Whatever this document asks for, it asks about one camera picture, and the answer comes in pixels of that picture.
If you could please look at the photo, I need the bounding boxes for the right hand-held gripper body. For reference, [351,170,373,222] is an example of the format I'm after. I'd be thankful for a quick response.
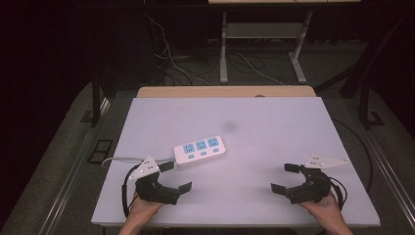
[285,154,350,205]

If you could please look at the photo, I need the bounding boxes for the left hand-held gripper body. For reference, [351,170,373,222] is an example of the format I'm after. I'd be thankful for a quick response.
[127,156,181,206]

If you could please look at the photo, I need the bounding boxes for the person's left hand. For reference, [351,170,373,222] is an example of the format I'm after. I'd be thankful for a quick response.
[125,193,164,227]

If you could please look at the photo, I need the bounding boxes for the person's right hand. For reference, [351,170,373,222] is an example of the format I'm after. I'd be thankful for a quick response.
[298,191,345,227]

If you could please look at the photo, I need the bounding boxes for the white power strip blue sockets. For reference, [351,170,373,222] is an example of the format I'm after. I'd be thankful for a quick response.
[172,135,227,168]

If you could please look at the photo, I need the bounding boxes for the wooden table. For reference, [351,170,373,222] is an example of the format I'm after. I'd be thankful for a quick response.
[136,85,317,99]

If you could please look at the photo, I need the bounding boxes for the black stand leg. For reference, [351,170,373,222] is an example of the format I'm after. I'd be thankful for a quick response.
[89,72,102,128]

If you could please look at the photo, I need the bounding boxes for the grey metal stand with shelf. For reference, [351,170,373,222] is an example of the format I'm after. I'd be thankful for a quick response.
[219,9,308,85]

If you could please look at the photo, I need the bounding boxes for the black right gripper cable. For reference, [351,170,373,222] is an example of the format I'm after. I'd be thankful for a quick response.
[328,176,348,211]

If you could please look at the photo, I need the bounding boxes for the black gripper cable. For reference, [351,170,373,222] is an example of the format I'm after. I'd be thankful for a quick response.
[328,176,348,211]
[120,164,142,218]

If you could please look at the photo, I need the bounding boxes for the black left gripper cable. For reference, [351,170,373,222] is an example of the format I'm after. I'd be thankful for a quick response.
[120,164,142,218]

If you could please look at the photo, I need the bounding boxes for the white power strip cable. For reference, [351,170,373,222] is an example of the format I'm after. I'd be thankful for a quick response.
[101,156,177,168]

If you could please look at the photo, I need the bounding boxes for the thin black floor cable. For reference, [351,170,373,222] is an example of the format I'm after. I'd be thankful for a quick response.
[332,117,374,194]

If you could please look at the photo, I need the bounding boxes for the white floor cable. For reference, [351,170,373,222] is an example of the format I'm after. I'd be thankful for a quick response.
[144,13,211,86]

